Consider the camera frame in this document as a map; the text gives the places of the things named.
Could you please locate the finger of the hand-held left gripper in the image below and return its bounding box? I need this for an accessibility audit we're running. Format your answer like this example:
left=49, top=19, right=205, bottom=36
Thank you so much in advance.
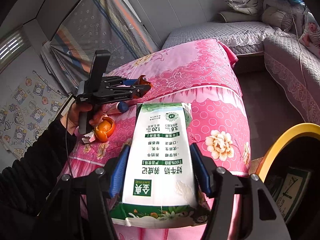
left=107, top=84, right=153, bottom=100
left=104, top=76, right=141, bottom=87

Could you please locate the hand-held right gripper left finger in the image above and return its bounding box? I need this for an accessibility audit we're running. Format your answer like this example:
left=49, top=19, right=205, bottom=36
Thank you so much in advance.
left=44, top=145, right=131, bottom=240

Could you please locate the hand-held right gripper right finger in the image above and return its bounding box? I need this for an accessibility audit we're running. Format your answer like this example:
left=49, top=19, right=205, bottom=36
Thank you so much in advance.
left=189, top=144, right=292, bottom=240

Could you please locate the orange peel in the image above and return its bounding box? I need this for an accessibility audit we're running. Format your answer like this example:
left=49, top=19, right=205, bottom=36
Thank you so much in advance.
left=134, top=75, right=152, bottom=99

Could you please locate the yellow rimmed trash bin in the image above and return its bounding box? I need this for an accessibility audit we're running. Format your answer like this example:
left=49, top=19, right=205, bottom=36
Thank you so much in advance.
left=255, top=122, right=320, bottom=240

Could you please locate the person's left forearm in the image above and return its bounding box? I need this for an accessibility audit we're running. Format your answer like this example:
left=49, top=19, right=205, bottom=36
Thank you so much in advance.
left=0, top=120, right=83, bottom=240

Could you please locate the person's left hand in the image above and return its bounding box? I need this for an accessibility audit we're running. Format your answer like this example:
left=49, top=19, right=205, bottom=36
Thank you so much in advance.
left=61, top=102, right=110, bottom=136

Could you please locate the small blue capped tube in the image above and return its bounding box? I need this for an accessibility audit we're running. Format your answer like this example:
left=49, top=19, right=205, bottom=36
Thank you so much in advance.
left=114, top=101, right=128, bottom=112

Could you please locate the crumpled paper wrapper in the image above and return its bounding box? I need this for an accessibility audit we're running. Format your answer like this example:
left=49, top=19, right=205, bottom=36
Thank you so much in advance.
left=82, top=131, right=97, bottom=143

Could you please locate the white hanging cloth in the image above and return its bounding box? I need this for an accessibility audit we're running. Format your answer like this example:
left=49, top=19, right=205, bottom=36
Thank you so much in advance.
left=40, top=41, right=73, bottom=95

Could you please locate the pink floral blanket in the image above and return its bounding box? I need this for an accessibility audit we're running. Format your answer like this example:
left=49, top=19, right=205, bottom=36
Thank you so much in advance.
left=61, top=39, right=252, bottom=240

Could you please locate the striped grey bed sheet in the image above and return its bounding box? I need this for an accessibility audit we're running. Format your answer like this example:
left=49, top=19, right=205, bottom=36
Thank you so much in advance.
left=50, top=0, right=160, bottom=93

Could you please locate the cartoon printed cloth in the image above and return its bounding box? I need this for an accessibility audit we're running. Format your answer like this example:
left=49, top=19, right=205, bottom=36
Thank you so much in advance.
left=0, top=70, right=73, bottom=160

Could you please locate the grey quilted sofa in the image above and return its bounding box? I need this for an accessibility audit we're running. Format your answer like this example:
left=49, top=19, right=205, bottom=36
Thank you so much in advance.
left=161, top=5, right=320, bottom=125

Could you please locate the window blind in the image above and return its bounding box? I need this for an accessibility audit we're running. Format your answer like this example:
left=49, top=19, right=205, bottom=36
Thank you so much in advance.
left=0, top=25, right=32, bottom=73

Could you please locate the grey bolster pillow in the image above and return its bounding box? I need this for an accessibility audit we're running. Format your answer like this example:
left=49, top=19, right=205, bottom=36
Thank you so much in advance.
left=217, top=10, right=253, bottom=23

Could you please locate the beige cushion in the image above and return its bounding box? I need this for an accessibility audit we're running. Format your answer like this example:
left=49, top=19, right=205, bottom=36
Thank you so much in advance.
left=261, top=5, right=294, bottom=33

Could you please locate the baby print pillow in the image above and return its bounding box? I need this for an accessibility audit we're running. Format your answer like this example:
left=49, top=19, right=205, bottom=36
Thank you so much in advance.
left=299, top=10, right=320, bottom=54

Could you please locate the thin white cord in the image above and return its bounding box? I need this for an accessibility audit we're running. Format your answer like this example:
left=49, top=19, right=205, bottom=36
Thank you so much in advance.
left=290, top=11, right=309, bottom=80

